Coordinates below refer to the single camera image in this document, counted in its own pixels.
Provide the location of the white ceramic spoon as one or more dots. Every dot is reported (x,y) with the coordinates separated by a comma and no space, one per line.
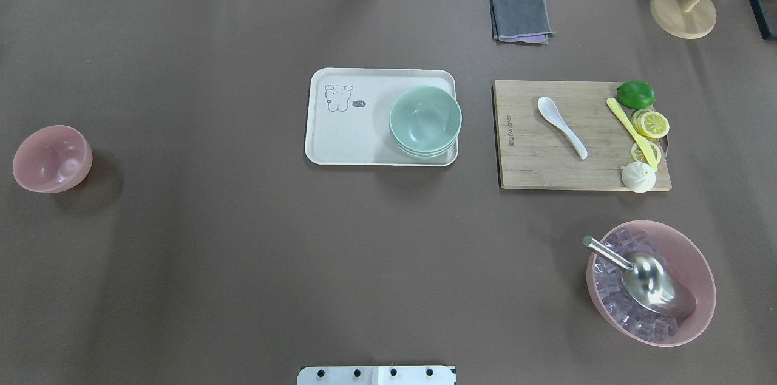
(550,112)

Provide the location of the small pink bowl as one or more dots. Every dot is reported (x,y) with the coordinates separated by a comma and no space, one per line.
(52,160)

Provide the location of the lower green bowls stack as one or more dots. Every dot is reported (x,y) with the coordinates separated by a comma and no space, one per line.
(424,154)

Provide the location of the top green bowl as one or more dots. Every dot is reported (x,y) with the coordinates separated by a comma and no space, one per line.
(425,118)

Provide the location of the large pink bowl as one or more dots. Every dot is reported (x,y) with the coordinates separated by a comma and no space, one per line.
(687,265)

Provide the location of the beige tray with cartoon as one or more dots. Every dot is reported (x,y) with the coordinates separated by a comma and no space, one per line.
(348,116)

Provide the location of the bamboo cutting board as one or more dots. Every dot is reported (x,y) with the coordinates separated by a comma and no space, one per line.
(534,154)

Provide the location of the grey folded cloth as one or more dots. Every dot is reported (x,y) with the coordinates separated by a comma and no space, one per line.
(519,18)

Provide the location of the purple cloth under grey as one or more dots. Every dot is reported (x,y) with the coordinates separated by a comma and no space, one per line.
(529,39)

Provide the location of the lower lemon slice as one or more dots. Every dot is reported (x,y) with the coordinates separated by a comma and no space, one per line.
(638,156)

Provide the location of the lemon slice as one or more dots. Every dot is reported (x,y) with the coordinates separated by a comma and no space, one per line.
(638,156)
(650,123)

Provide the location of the white toy steamed bun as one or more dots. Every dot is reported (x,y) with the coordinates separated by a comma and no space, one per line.
(638,177)

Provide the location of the yellow plastic knife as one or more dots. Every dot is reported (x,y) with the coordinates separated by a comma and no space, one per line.
(620,114)

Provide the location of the green plastic lime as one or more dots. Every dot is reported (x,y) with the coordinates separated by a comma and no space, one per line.
(636,94)

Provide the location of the upper lemon slice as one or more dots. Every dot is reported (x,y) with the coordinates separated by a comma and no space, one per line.
(650,123)

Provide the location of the ice cubes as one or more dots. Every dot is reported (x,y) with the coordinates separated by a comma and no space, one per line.
(619,305)

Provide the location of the metal ice scoop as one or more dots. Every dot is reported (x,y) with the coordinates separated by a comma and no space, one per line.
(647,281)

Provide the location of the wooden stand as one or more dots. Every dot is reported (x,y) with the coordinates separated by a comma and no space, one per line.
(687,19)

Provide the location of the black box at edge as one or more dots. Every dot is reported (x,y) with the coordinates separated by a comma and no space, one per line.
(765,16)

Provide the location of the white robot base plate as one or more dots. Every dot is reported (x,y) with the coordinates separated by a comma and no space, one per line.
(391,374)

